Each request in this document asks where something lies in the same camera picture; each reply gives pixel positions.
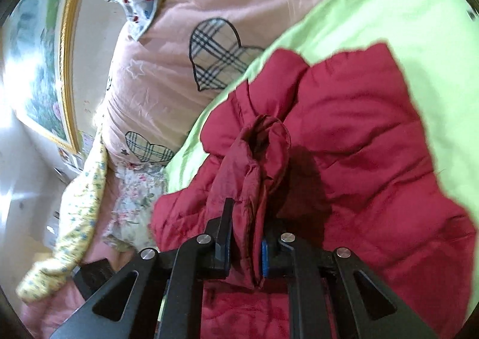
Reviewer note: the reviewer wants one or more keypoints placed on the pink bed sheet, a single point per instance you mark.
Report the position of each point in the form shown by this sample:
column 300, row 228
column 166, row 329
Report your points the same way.
column 56, row 309

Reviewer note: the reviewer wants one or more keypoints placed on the pale flower print cloth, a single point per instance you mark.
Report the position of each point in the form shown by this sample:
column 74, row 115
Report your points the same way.
column 134, row 204

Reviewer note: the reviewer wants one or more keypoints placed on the red quilted jacket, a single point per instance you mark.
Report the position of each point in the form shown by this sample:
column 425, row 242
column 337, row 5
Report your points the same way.
column 355, row 137

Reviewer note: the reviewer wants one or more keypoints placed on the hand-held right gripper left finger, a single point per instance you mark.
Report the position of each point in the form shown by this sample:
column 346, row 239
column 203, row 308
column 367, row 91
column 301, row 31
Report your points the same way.
column 223, row 253

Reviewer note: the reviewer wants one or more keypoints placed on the yellow floral cloth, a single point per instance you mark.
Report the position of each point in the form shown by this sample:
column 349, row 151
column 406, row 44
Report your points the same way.
column 75, row 219

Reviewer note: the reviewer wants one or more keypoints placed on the pink quilt with plaid hearts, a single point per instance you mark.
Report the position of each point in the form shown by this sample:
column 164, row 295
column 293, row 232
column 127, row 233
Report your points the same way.
column 179, row 73

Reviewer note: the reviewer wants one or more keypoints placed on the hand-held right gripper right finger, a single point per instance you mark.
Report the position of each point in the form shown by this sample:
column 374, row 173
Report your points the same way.
column 266, row 258

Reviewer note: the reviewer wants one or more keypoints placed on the gold framed landscape painting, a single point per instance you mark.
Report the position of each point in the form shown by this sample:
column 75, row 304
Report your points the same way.
column 33, row 62

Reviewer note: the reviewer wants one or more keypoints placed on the light green bed sheet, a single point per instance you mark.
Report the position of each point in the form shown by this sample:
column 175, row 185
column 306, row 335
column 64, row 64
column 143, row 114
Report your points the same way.
column 374, row 6

